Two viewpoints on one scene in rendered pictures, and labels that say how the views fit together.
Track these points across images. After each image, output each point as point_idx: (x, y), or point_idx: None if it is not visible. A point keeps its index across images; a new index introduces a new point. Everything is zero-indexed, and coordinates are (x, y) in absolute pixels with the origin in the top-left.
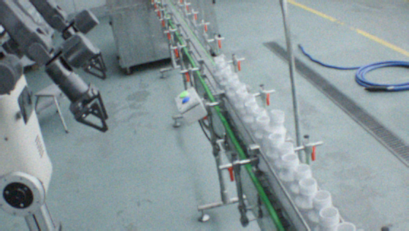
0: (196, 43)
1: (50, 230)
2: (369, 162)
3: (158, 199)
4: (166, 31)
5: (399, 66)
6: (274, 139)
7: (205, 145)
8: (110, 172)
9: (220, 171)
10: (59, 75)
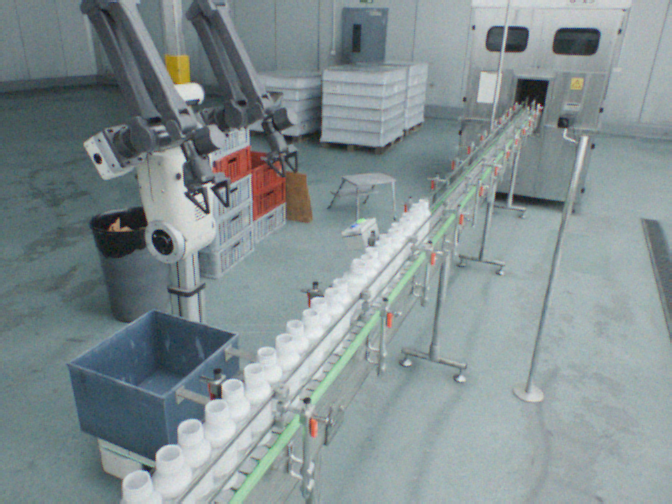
0: (472, 183)
1: (186, 285)
2: (644, 414)
3: None
4: (451, 160)
5: None
6: (341, 284)
7: (470, 297)
8: None
9: (436, 323)
10: (187, 154)
